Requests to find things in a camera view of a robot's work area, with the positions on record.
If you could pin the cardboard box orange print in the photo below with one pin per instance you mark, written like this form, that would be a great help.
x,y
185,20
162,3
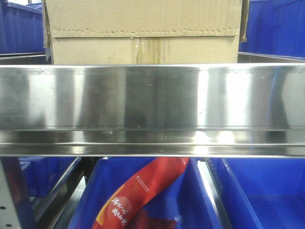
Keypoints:
x,y
144,31

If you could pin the blue bin lower middle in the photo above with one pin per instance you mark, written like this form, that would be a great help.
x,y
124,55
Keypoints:
x,y
185,204

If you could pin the blue bin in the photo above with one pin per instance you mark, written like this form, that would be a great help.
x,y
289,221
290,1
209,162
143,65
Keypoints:
x,y
275,27
185,204
42,173
21,28
261,193

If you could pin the red snack bag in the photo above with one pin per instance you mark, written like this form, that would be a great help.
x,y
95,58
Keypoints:
x,y
138,190

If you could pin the blue bin lower left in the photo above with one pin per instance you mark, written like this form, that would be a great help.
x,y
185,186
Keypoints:
x,y
42,173

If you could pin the blue bin lower right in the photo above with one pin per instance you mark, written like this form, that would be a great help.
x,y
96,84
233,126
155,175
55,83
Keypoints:
x,y
261,193

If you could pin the blue bin upper right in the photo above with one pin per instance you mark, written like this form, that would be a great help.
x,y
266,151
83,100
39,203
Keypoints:
x,y
275,27

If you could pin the blue bin upper left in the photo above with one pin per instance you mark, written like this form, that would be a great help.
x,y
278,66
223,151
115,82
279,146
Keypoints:
x,y
21,28

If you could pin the stainless steel shelf rail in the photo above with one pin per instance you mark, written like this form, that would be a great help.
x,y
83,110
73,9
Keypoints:
x,y
202,110

